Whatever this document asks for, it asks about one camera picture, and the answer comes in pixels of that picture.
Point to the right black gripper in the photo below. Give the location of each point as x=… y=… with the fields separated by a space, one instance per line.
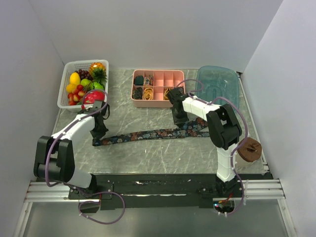
x=179 y=122

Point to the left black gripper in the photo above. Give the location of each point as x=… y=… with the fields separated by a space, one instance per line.
x=99 y=134

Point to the dark floral patterned necktie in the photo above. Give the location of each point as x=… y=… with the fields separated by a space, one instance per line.
x=195 y=130

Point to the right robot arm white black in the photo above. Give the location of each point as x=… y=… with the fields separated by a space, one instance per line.
x=224 y=131

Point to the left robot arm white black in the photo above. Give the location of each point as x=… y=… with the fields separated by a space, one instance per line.
x=55 y=154

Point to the rolled yellow tie right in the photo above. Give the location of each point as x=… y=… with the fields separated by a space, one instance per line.
x=166 y=91

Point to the rolled yellow tie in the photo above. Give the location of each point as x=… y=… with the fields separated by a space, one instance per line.
x=166 y=91
x=148 y=93

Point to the pink dragon fruit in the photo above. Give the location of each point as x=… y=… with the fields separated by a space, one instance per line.
x=93 y=97

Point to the red cherry bunch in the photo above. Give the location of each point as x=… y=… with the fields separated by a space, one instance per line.
x=76 y=96

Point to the rolled yellow tie left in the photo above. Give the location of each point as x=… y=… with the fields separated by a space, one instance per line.
x=148 y=93

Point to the pink compartment organizer box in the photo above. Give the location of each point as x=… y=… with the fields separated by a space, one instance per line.
x=162 y=80

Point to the light green pear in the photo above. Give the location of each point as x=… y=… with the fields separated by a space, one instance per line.
x=85 y=82

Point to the yellow lemon lower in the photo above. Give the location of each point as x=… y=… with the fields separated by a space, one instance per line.
x=71 y=87

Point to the yellow lemon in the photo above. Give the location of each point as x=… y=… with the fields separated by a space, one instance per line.
x=74 y=78
x=71 y=87

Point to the rolled dark patterned tie left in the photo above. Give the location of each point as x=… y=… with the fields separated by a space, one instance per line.
x=137 y=93

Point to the rolled colourful dotted tie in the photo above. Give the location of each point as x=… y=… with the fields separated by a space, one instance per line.
x=149 y=81

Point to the teal translucent plastic tub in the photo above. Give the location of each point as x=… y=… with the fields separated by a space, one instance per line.
x=216 y=82

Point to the yellow lemon upper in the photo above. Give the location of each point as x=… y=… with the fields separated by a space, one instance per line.
x=74 y=78

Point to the dark purple grapes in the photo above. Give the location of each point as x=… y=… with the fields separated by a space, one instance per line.
x=83 y=74

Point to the rolled dark green tie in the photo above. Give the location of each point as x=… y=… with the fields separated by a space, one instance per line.
x=139 y=80

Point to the orange pineapple with leaves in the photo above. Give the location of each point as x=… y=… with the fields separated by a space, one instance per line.
x=98 y=72

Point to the white plastic fruit basket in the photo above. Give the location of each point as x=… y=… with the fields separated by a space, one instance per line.
x=71 y=67

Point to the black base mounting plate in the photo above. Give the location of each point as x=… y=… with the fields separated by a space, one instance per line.
x=159 y=190

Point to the brown lidded white cup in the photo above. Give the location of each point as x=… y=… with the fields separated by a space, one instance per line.
x=250 y=152

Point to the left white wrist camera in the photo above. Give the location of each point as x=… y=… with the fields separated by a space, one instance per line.
x=86 y=107

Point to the aluminium rail frame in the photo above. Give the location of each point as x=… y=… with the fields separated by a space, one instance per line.
x=256 y=186

